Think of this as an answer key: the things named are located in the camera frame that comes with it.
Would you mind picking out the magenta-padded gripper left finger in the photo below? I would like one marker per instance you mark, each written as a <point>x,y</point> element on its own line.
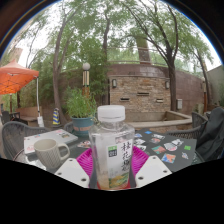
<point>73,171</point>

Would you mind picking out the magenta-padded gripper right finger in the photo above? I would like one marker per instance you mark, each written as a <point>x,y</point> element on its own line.
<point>151,169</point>

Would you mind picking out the clear plastic drink bottle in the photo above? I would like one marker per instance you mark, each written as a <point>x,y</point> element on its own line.
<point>111,150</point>

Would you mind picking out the black laptop with stickers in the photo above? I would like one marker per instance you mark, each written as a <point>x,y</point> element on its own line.
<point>173,151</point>

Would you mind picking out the colourful sticker card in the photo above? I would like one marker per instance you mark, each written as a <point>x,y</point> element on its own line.
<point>84,144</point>

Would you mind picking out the white ribbed mug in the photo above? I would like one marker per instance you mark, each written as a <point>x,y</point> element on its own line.
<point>48,153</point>

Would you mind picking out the silver laptop with stickers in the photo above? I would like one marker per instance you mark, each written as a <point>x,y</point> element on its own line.
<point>53,136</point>

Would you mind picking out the blue yellow striped cone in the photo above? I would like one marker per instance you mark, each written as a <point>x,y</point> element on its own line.
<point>56,117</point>

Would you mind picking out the white umbrella pole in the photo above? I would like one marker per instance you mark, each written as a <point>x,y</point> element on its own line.
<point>40,120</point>

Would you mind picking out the green plant in blue pot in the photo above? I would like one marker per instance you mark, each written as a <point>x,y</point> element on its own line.
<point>81,110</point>

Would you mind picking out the black backpack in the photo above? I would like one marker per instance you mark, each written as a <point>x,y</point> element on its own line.
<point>213,133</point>

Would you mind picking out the wooden bench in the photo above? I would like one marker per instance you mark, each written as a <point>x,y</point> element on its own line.
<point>28,113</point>

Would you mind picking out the dark patio chair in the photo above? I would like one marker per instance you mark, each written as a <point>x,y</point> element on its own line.
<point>5,117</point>

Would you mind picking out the tree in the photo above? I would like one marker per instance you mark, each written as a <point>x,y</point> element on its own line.
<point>172,83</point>
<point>59,66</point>

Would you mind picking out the orange patio umbrella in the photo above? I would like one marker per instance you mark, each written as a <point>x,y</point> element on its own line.
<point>15,78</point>

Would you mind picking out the grey wall box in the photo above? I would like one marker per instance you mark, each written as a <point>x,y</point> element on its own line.
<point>179,104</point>

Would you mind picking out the wall lamp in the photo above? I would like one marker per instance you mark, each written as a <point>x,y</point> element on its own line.
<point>167,85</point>
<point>114,83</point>

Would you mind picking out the slim wooden lamp post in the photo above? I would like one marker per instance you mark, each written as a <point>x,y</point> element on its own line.
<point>204,95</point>

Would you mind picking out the wooden lamp post with globe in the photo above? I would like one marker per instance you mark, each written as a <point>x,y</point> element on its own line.
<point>86,81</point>

